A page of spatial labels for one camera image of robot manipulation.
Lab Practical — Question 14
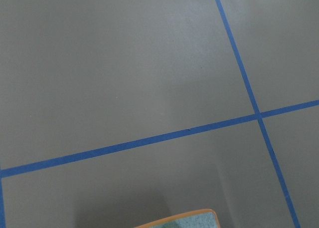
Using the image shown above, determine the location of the grey square plate orange rim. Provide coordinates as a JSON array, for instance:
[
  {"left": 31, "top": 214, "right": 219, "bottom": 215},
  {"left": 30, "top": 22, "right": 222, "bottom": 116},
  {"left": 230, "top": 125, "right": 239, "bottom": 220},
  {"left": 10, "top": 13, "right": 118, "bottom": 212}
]
[{"left": 137, "top": 209, "right": 220, "bottom": 228}]

